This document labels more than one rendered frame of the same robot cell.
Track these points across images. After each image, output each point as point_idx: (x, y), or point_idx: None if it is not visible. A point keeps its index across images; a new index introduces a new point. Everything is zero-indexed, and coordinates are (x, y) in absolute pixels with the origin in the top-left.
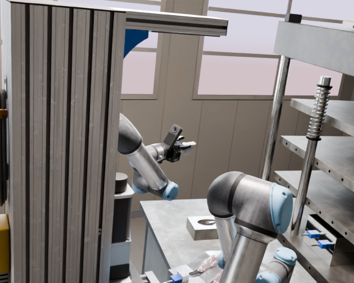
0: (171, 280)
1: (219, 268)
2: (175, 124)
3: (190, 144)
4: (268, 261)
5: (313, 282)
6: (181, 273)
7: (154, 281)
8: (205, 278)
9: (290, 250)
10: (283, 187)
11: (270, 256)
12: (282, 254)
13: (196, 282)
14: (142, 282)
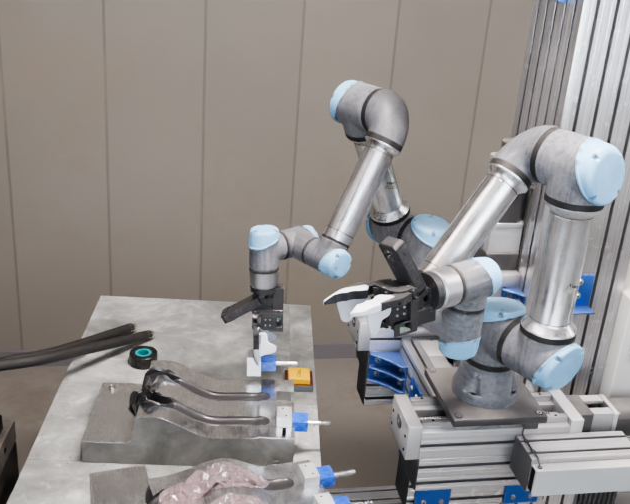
0: (352, 503)
1: (243, 491)
2: (398, 239)
3: (346, 288)
4: (122, 480)
5: (17, 502)
6: (330, 498)
7: (407, 409)
8: (277, 500)
9: (255, 229)
10: (349, 80)
11: (106, 491)
12: (274, 226)
13: (306, 476)
14: (434, 379)
